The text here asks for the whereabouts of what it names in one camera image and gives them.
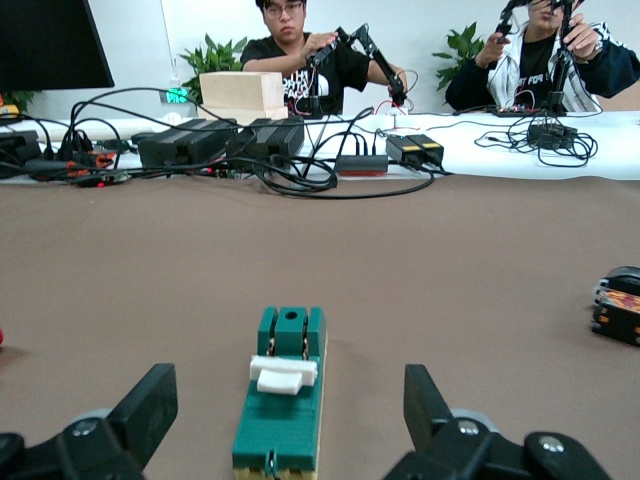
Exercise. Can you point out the black adapter yellow label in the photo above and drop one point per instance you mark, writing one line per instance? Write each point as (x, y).
(402, 147)
(432, 147)

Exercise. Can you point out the black equipment box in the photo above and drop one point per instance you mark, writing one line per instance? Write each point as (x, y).
(17, 152)

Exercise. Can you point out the person in white navy jacket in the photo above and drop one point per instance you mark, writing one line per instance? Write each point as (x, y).
(535, 55)

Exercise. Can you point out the black ribbed power supply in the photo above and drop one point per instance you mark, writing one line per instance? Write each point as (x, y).
(267, 140)
(185, 145)

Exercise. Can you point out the green potted plant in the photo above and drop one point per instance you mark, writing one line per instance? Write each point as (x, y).
(17, 100)
(215, 57)
(462, 47)

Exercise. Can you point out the black selector with orange block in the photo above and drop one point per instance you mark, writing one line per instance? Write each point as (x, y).
(620, 310)

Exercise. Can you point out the black leader arm base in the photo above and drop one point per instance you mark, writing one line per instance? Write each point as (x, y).
(550, 135)

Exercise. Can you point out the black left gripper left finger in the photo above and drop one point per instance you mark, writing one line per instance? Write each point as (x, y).
(150, 410)

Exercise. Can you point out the person in black shirt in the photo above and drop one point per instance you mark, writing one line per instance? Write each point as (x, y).
(282, 22)

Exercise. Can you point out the black computer monitor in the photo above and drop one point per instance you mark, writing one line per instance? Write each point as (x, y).
(50, 40)

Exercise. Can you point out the green LED display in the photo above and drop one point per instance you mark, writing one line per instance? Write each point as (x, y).
(177, 95)

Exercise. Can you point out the circuit board red LED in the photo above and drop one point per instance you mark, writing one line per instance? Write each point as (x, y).
(101, 184)

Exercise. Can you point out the white desk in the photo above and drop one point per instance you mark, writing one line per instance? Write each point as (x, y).
(465, 160)

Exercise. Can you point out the brown table cover sheet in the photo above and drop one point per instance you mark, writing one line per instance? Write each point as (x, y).
(150, 275)

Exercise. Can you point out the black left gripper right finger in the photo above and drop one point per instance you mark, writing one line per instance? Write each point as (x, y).
(425, 410)

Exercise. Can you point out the grey orange USB hub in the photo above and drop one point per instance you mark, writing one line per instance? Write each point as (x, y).
(50, 167)
(97, 159)
(362, 162)

